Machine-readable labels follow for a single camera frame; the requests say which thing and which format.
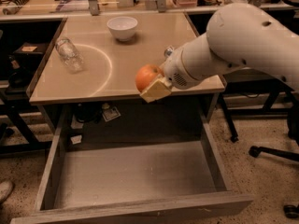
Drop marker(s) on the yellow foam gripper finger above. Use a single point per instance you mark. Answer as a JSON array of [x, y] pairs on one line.
[[156, 90]]

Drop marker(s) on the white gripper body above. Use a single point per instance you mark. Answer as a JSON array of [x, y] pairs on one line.
[[175, 68]]

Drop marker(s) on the orange fruit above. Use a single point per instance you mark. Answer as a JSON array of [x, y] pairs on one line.
[[146, 74]]

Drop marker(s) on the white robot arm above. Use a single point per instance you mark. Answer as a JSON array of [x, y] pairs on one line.
[[237, 36]]

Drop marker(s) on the open grey wooden drawer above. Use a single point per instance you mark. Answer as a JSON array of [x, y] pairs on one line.
[[155, 164]]

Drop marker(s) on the silver soda can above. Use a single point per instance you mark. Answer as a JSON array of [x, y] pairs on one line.
[[168, 51]]

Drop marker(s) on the white ceramic bowl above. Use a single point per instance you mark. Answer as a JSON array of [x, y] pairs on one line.
[[122, 28]]

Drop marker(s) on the grey cabinet desk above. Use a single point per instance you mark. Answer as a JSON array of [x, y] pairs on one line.
[[109, 65]]

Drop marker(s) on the clear plastic bottle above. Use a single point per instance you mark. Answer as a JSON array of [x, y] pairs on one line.
[[70, 55]]

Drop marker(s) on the black office chair base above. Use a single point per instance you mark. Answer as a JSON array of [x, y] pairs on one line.
[[293, 133]]

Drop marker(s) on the white shoe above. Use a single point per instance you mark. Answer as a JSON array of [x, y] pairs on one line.
[[6, 188]]

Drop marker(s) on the black side table frame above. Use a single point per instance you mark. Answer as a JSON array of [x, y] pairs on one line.
[[12, 105]]

